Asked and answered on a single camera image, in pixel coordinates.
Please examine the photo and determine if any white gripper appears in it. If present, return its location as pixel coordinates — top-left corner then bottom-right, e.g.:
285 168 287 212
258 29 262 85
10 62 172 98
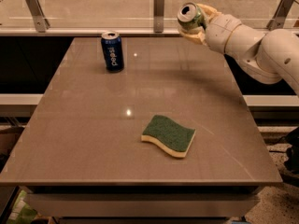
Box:
178 4 242 54

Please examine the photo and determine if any green soda can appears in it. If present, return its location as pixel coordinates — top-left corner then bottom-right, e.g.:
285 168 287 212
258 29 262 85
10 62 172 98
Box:
177 3 207 31

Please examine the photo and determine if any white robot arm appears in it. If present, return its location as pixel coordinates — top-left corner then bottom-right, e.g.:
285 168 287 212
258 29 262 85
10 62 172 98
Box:
177 3 299 95

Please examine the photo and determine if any blue pepsi can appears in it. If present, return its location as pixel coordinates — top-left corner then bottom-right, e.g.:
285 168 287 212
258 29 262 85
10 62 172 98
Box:
101 31 124 72

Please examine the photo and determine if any green yellow sponge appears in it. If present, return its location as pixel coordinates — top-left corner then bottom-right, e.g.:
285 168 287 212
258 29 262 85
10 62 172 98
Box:
141 115 196 159

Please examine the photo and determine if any black object on floor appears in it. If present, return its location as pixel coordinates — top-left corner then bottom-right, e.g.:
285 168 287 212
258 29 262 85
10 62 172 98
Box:
277 127 299 188

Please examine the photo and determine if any green package on floor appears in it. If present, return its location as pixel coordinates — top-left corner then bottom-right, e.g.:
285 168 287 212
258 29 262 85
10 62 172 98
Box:
6 190 37 224

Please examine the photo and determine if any middle metal bracket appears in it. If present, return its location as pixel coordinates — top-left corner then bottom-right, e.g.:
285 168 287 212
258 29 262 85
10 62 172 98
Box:
153 0 164 33

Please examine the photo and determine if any metal bracket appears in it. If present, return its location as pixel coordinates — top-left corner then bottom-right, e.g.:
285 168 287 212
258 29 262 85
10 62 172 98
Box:
266 0 295 31
25 0 50 33
153 0 164 33

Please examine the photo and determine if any right metal bracket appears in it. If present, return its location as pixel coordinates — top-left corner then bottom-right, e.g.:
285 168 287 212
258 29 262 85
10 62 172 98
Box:
266 0 295 31

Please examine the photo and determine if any left metal bracket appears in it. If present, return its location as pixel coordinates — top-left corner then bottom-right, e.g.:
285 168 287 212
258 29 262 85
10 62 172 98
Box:
25 0 50 33

